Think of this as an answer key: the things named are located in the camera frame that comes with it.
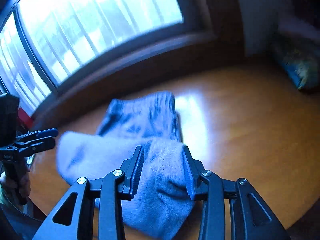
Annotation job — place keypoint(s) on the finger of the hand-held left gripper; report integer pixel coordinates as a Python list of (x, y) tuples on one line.
[(42, 145), (47, 132)]

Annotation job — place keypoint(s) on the person's left hand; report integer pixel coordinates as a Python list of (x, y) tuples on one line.
[(27, 185)]

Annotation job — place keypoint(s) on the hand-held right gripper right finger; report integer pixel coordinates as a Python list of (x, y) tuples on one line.
[(190, 180)]

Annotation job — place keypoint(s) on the pale pink cushion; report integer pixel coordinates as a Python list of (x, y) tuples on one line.
[(300, 28)]

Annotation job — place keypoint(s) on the window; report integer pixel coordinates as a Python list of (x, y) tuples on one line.
[(87, 17)]

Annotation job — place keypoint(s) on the colourful patterned cushion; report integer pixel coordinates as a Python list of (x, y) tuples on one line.
[(300, 65)]

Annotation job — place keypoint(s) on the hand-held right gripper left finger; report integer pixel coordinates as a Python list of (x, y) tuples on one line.
[(137, 172)]

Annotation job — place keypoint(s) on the red box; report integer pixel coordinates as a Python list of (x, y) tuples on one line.
[(25, 117)]

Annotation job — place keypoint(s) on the blue knit sweater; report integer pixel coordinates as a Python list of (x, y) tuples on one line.
[(87, 150)]

